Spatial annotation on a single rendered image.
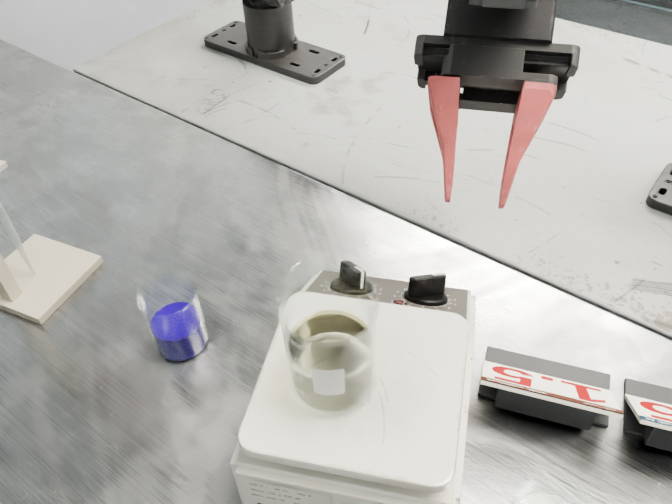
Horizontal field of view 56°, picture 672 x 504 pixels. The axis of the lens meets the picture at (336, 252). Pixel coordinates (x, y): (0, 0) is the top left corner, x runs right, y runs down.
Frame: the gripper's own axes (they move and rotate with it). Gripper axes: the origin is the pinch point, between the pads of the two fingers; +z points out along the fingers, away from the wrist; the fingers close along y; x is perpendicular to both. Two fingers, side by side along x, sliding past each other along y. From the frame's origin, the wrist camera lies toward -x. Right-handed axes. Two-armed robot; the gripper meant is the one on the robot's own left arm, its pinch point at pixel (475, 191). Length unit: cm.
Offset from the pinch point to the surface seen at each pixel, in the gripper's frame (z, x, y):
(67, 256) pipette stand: 8.3, 9.4, -34.9
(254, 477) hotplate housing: 19.0, -7.3, -10.1
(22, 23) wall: -47, 93, -113
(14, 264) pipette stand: 9.7, 8.2, -39.1
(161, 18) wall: -66, 129, -96
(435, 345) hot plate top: 10.3, -3.0, -1.2
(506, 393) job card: 13.1, 3.0, 3.9
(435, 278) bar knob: 5.9, 4.1, -2.0
